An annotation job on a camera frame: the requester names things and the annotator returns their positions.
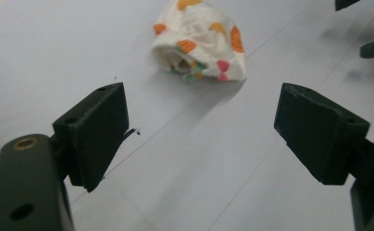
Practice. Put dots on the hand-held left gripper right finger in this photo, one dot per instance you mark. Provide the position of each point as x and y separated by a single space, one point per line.
319 134

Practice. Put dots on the white cloth with orange print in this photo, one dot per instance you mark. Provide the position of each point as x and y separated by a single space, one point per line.
200 38

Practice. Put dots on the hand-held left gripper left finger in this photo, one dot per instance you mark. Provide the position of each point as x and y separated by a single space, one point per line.
94 134

